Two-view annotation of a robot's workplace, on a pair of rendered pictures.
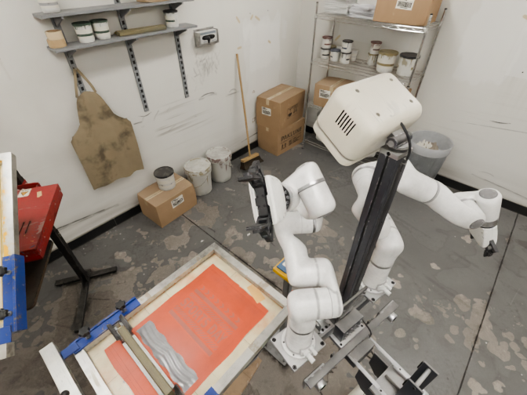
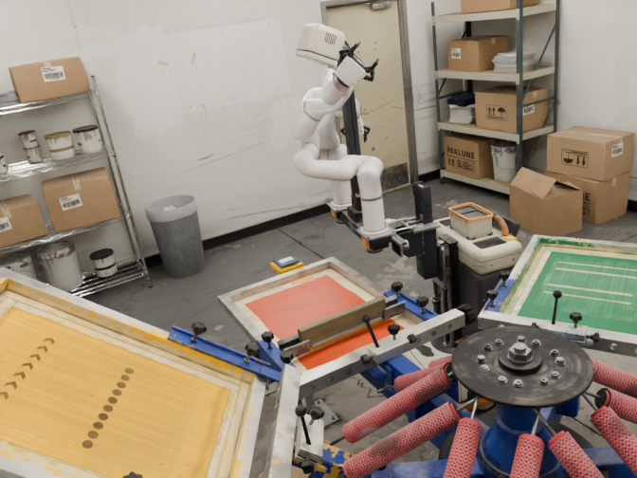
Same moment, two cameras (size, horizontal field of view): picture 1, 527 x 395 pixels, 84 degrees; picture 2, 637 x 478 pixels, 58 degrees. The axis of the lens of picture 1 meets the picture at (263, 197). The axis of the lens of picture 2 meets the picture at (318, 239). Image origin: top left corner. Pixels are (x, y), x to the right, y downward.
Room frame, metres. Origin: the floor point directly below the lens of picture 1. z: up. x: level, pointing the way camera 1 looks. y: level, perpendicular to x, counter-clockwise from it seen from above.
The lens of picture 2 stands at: (-0.21, 2.15, 2.09)
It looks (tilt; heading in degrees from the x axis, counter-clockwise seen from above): 22 degrees down; 293
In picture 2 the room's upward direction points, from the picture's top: 8 degrees counter-clockwise
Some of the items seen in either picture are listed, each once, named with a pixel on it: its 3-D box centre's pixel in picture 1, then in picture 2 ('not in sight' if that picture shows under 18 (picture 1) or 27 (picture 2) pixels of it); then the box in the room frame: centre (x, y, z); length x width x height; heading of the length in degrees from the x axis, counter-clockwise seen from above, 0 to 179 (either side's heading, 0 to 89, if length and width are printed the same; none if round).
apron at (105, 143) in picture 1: (101, 129); not in sight; (2.33, 1.42, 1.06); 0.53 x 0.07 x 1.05; 138
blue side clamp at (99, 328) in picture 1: (109, 326); (280, 364); (0.62, 0.69, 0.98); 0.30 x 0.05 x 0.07; 138
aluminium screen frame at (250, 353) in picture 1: (190, 327); (318, 311); (0.61, 0.33, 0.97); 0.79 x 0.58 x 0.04; 138
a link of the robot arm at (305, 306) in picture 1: (306, 309); (370, 179); (0.48, -0.14, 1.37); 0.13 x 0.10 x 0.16; 95
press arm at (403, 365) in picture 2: not in sight; (400, 367); (0.20, 0.70, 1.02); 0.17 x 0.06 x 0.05; 138
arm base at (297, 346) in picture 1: (302, 335); (375, 212); (0.47, -0.14, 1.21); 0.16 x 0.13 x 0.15; 37
